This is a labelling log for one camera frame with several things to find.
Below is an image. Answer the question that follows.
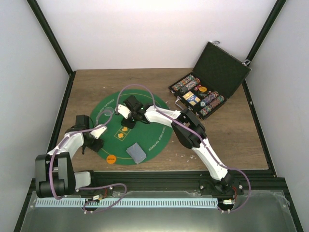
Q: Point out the clear acrylic dealer button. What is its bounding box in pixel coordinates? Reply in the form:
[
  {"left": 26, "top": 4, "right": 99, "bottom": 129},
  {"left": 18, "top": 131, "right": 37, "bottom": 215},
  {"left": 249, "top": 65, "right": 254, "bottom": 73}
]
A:
[{"left": 103, "top": 107, "right": 114, "bottom": 116}]

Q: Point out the orange big blind button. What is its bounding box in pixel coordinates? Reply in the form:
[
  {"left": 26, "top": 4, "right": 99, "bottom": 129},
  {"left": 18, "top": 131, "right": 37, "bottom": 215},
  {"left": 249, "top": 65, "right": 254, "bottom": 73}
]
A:
[
  {"left": 106, "top": 155, "right": 117, "bottom": 164},
  {"left": 198, "top": 87, "right": 207, "bottom": 93}
]

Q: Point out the black poker chip case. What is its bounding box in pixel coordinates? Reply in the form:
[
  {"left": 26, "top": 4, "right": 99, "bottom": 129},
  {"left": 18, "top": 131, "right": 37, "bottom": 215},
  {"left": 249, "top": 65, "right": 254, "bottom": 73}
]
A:
[{"left": 169, "top": 41, "right": 251, "bottom": 119}]

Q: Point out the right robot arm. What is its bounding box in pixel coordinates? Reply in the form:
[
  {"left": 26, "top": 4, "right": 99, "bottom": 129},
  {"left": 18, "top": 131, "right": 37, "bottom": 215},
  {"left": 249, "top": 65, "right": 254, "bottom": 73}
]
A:
[{"left": 116, "top": 95, "right": 234, "bottom": 195}]

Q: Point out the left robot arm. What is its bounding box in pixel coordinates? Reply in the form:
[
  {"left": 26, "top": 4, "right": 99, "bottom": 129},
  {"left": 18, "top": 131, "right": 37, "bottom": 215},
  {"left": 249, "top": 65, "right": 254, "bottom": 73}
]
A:
[{"left": 35, "top": 115, "right": 107, "bottom": 200}]

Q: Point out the blue Texas Hold'em card box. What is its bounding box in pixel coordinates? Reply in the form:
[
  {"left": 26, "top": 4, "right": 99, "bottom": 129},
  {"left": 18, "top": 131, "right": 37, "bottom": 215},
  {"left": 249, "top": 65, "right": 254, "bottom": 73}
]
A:
[{"left": 183, "top": 91, "right": 200, "bottom": 106}]

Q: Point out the round green poker mat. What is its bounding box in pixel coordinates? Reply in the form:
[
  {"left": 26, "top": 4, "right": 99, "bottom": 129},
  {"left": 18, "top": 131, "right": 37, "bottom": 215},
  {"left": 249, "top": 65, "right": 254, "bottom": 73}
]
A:
[{"left": 90, "top": 89, "right": 173, "bottom": 166}]

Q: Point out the grey card deck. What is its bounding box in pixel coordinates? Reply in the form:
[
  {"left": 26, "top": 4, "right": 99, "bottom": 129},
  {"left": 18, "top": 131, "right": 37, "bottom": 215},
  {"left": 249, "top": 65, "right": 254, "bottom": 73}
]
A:
[{"left": 126, "top": 143, "right": 147, "bottom": 164}]

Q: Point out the light blue slotted strip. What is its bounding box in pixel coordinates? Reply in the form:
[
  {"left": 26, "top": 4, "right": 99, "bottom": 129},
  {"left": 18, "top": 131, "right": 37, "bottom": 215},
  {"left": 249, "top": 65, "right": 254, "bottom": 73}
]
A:
[{"left": 35, "top": 198, "right": 218, "bottom": 209}]

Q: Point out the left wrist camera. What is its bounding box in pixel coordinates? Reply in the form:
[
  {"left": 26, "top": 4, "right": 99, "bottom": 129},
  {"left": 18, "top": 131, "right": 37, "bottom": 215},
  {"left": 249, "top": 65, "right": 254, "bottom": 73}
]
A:
[{"left": 90, "top": 124, "right": 107, "bottom": 139}]

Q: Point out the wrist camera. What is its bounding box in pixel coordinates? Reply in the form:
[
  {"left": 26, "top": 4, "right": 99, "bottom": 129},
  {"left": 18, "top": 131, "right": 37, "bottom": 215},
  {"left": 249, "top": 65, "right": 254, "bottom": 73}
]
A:
[
  {"left": 90, "top": 124, "right": 107, "bottom": 139},
  {"left": 117, "top": 104, "right": 131, "bottom": 119}
]

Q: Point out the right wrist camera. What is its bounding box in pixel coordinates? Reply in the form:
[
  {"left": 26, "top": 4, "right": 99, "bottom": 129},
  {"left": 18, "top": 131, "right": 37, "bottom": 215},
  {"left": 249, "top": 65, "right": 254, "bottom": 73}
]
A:
[{"left": 117, "top": 104, "right": 131, "bottom": 119}]

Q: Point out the chrome case handle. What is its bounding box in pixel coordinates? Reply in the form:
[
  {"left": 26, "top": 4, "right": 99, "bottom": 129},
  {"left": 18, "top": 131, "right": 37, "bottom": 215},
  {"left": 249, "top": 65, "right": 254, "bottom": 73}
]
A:
[{"left": 174, "top": 97, "right": 191, "bottom": 110}]

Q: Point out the black aluminium frame rail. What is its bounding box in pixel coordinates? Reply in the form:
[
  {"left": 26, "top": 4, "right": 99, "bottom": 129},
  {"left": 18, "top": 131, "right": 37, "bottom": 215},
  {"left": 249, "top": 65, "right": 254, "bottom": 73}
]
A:
[{"left": 33, "top": 170, "right": 287, "bottom": 198}]

